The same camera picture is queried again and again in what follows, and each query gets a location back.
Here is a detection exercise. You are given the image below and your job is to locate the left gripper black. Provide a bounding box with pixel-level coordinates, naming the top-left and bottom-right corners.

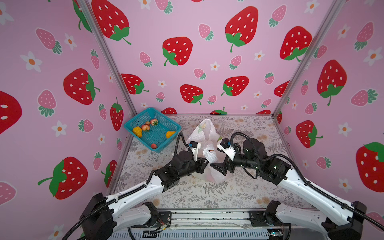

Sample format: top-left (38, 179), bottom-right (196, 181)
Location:
top-left (177, 156), bottom-right (210, 181)

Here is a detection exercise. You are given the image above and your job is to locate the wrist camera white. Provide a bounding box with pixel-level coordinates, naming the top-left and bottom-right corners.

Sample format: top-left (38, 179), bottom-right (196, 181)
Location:
top-left (217, 138), bottom-right (236, 161)
top-left (189, 141), bottom-right (201, 162)

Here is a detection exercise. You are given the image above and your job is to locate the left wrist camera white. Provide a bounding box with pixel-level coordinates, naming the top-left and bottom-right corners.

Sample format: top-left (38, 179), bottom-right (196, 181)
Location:
top-left (189, 141), bottom-right (201, 162)

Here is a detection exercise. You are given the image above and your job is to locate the orange yellow fake mango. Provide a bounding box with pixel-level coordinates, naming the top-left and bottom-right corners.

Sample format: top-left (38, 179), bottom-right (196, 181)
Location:
top-left (166, 131), bottom-right (176, 139)

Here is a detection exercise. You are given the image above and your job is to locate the white lemon print plastic bag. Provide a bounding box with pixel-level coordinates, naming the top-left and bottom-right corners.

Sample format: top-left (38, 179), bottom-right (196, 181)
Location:
top-left (187, 119), bottom-right (232, 184)

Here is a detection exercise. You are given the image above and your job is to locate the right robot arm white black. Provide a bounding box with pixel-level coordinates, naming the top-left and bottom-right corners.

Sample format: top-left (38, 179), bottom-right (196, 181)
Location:
top-left (211, 132), bottom-right (384, 240)

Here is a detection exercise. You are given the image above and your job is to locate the red fake apple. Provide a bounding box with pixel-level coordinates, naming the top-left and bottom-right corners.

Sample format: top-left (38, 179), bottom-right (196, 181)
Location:
top-left (141, 124), bottom-right (150, 132)

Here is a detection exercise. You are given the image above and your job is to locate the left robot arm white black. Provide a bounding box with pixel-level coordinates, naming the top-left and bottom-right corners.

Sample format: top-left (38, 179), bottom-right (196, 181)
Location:
top-left (63, 132), bottom-right (209, 240)

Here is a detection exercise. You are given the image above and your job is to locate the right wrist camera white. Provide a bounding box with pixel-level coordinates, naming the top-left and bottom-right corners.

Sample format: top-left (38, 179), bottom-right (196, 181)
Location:
top-left (217, 138), bottom-right (236, 161)

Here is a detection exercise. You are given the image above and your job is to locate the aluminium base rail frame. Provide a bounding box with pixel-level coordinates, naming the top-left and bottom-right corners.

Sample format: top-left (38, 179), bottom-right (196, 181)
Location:
top-left (110, 209), bottom-right (327, 240)

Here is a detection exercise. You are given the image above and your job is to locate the yellow fake lemon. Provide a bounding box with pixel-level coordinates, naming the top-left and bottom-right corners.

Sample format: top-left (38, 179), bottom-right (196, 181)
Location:
top-left (132, 127), bottom-right (143, 138)

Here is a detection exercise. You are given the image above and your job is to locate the teal plastic mesh basket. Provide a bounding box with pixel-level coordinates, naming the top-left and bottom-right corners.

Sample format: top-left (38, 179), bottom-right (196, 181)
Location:
top-left (124, 108), bottom-right (181, 153)

